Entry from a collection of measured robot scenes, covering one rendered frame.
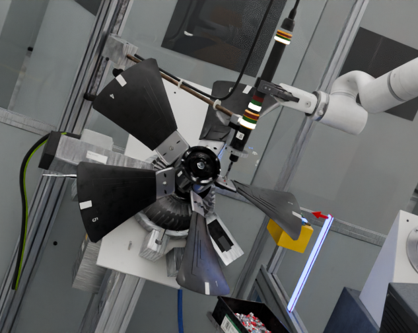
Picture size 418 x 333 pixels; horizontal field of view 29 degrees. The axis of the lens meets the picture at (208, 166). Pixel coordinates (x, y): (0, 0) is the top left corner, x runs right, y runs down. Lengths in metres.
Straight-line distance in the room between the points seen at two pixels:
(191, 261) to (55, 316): 1.18
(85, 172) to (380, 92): 0.80
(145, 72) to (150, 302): 1.19
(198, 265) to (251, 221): 1.00
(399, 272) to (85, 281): 1.00
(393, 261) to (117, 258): 0.85
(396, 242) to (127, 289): 0.85
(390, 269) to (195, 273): 0.69
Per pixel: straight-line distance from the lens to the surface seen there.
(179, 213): 2.37
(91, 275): 2.70
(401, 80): 2.12
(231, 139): 2.32
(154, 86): 2.34
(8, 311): 3.10
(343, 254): 3.33
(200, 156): 2.27
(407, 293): 1.89
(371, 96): 2.21
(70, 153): 2.35
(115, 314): 2.56
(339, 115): 2.33
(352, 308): 2.69
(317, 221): 3.24
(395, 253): 2.59
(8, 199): 3.08
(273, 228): 2.77
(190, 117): 2.64
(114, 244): 2.42
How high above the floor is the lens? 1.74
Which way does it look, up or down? 13 degrees down
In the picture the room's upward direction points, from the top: 22 degrees clockwise
